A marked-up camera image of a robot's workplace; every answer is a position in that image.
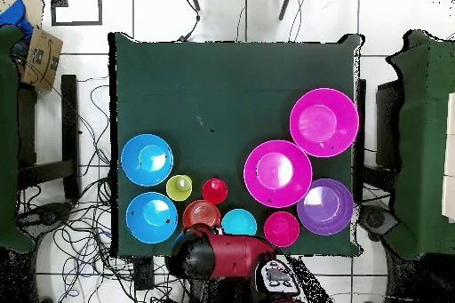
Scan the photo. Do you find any small crimson bowl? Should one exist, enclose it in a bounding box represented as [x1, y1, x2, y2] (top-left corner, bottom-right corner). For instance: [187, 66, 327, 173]
[263, 211, 300, 248]

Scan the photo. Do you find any black box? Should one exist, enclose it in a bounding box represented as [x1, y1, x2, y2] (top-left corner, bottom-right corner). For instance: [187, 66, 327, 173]
[132, 256, 156, 291]

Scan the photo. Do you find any red cup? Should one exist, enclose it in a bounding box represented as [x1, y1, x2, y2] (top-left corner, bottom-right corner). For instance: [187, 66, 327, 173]
[201, 178, 229, 205]

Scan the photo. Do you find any purple bowl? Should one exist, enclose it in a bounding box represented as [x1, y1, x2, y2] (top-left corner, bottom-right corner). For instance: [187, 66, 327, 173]
[296, 178, 355, 236]

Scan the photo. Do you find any tangle of floor cables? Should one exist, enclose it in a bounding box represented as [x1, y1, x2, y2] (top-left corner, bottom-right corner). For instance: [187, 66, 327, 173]
[15, 75, 186, 303]

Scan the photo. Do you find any orange bowl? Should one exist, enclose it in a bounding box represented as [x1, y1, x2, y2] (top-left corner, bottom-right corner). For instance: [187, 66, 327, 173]
[181, 199, 222, 229]

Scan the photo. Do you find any black bench frame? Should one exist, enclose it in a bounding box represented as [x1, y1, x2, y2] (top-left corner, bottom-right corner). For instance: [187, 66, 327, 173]
[17, 74, 81, 201]
[355, 78, 404, 204]

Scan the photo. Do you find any large pink bowl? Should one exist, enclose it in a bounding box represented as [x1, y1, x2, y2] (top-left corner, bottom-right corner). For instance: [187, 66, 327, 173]
[243, 140, 314, 209]
[289, 87, 360, 159]

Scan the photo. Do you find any green covered side table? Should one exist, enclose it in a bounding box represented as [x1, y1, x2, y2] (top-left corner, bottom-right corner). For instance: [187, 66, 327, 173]
[0, 24, 36, 254]
[385, 29, 455, 260]

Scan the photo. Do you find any black pedestal foot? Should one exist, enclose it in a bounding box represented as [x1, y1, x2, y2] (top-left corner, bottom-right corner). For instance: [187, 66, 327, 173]
[19, 202, 74, 235]
[358, 204, 399, 240]

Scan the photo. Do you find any printed cardboard box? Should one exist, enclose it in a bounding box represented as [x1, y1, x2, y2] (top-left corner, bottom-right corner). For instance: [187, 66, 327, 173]
[20, 27, 64, 92]

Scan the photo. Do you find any plain cardboard box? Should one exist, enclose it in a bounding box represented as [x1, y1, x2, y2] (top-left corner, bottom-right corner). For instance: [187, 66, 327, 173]
[0, 0, 45, 28]

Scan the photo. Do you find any dark green table cloth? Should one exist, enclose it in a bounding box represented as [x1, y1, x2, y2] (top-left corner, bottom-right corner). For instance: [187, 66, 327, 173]
[108, 31, 365, 258]

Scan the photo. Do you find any stack of small blue bowls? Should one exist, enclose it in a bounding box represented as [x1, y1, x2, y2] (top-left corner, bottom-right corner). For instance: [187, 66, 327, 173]
[220, 208, 258, 237]

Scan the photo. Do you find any blue cloth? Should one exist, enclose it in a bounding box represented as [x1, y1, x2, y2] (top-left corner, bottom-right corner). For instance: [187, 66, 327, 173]
[0, 0, 35, 41]

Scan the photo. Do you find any yellow cup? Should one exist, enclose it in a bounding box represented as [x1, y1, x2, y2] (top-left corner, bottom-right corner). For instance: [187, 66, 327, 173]
[165, 174, 194, 202]

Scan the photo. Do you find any black cable with plug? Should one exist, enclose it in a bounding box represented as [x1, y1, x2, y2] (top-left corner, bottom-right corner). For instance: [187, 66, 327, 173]
[177, 0, 202, 43]

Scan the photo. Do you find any large blue bowl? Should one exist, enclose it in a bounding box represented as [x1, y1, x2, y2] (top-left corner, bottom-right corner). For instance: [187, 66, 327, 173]
[125, 191, 179, 244]
[120, 133, 175, 187]

